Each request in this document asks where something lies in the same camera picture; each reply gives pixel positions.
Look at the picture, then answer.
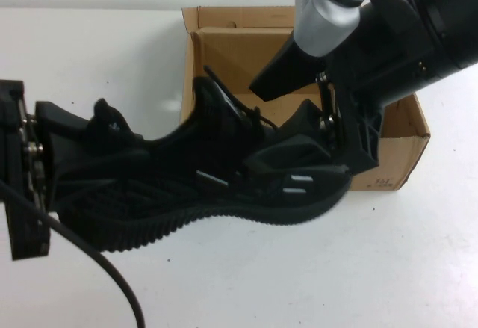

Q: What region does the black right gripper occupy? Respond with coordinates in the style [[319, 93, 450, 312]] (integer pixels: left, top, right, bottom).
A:
[[241, 0, 445, 176]]

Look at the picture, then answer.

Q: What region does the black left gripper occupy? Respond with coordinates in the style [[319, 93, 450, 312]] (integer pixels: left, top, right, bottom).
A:
[[0, 79, 150, 262]]

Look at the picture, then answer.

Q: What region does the black knit sneaker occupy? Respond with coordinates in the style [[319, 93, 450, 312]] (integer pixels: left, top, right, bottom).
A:
[[58, 65, 354, 257]]

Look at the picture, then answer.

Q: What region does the brown cardboard shoe box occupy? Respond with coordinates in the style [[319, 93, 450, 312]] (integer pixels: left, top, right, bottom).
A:
[[180, 5, 432, 192]]

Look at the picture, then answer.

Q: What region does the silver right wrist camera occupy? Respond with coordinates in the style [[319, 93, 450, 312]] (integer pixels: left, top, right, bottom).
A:
[[293, 0, 362, 61]]

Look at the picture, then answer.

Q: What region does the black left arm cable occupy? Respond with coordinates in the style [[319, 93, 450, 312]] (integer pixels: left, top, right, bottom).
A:
[[0, 180, 148, 328]]

